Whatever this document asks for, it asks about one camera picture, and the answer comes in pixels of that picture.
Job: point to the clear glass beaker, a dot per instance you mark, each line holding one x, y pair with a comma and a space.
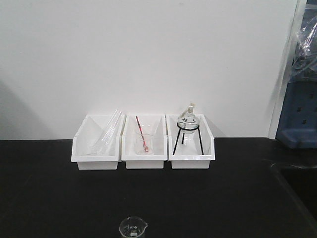
133, 227

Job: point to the beaker in middle bin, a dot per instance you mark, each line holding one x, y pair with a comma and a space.
138, 144

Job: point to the middle white plastic bin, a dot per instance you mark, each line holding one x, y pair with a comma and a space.
151, 124

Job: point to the white plastic bin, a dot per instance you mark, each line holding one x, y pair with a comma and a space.
87, 135
151, 124
190, 151

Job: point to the glass alcohol lamp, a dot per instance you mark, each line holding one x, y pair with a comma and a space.
188, 117

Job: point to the clear glass tubes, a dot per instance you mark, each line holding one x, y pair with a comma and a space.
101, 144

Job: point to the right white plastic bin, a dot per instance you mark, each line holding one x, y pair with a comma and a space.
190, 151

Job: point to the left white plastic bin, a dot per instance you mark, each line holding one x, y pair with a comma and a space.
87, 135

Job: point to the blue plastic crate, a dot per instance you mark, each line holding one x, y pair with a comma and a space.
297, 128

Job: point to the clear plastic bag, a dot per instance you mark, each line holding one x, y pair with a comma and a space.
304, 65

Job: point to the black wire tripod stand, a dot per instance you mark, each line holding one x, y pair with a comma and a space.
188, 128

